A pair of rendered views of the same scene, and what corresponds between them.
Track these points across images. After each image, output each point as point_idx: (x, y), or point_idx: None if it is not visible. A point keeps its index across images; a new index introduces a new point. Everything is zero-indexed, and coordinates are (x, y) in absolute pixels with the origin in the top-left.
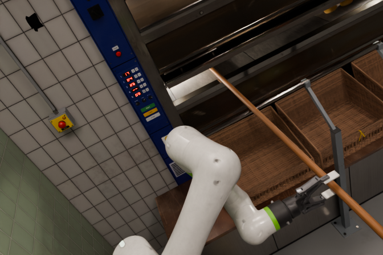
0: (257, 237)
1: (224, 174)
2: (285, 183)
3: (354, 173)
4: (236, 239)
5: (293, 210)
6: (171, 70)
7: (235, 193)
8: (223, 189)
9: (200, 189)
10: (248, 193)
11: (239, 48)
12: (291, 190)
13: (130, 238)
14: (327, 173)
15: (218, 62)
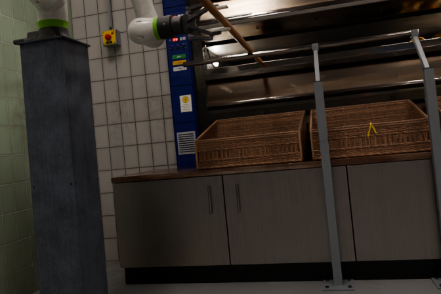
0: (134, 23)
1: None
2: (259, 153)
3: (356, 184)
4: (181, 197)
5: (174, 18)
6: (205, 20)
7: (146, 7)
8: None
9: None
10: (213, 142)
11: (270, 14)
12: (263, 165)
13: None
14: (314, 161)
15: (246, 21)
